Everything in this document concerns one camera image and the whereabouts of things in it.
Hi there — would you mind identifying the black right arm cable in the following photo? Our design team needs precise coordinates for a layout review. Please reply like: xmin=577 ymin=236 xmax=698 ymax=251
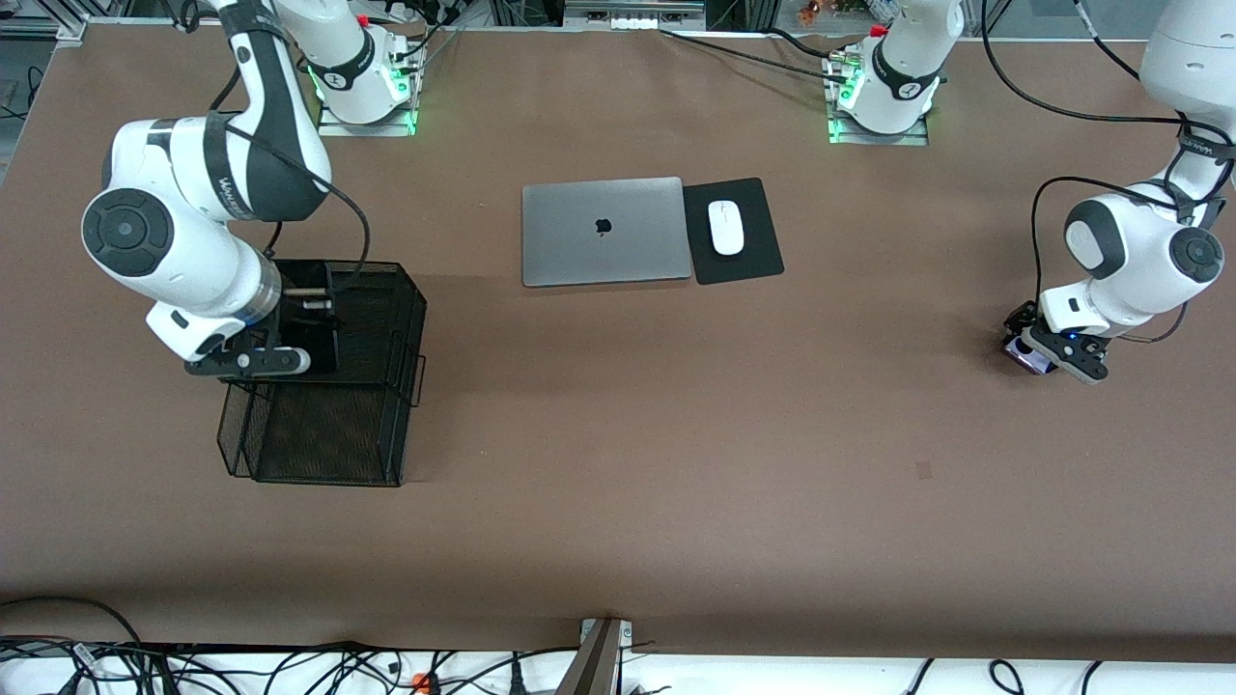
xmin=179 ymin=0 xmax=373 ymax=291

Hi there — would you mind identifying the aluminium frame profile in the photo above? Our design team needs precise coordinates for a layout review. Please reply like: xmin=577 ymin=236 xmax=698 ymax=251
xmin=53 ymin=0 xmax=93 ymax=44

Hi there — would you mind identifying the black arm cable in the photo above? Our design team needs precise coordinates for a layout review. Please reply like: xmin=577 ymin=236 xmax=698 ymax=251
xmin=179 ymin=0 xmax=373 ymax=291
xmin=980 ymin=0 xmax=1236 ymax=344

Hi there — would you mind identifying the grey metal camera post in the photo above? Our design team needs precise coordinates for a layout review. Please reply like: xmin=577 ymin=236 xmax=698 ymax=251
xmin=555 ymin=618 xmax=633 ymax=695

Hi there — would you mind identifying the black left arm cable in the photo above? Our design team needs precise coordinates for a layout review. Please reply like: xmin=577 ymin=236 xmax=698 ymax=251
xmin=980 ymin=0 xmax=1236 ymax=344

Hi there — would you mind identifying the grey power strip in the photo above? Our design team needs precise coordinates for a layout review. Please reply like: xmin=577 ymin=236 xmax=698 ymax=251
xmin=565 ymin=0 xmax=706 ymax=30

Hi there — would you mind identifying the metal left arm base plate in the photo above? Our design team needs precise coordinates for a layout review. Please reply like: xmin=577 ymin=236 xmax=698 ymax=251
xmin=828 ymin=106 xmax=930 ymax=148

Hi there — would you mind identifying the black cable on table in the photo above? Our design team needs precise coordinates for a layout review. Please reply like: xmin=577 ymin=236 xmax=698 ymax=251
xmin=660 ymin=27 xmax=851 ymax=86

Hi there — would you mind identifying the white computer mouse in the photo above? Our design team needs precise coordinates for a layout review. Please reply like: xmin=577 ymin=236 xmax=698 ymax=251
xmin=708 ymin=200 xmax=745 ymax=257

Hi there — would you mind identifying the black mouse pad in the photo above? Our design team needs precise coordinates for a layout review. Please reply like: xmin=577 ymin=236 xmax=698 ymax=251
xmin=682 ymin=178 xmax=785 ymax=287

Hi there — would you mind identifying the black mesh two-tier basket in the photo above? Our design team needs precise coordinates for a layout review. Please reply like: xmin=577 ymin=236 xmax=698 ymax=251
xmin=216 ymin=258 xmax=428 ymax=487

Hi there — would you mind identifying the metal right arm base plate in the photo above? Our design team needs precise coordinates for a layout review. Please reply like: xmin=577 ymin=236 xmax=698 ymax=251
xmin=317 ymin=97 xmax=418 ymax=138

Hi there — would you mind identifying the silver closed laptop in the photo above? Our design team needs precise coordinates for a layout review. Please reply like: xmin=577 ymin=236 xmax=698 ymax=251
xmin=521 ymin=177 xmax=694 ymax=289

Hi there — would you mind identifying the lavender flip phone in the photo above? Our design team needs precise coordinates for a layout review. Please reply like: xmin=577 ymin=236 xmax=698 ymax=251
xmin=1002 ymin=333 xmax=1055 ymax=376

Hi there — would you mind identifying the black floor cable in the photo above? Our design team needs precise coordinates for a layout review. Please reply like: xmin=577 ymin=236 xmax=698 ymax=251
xmin=0 ymin=595 xmax=146 ymax=650

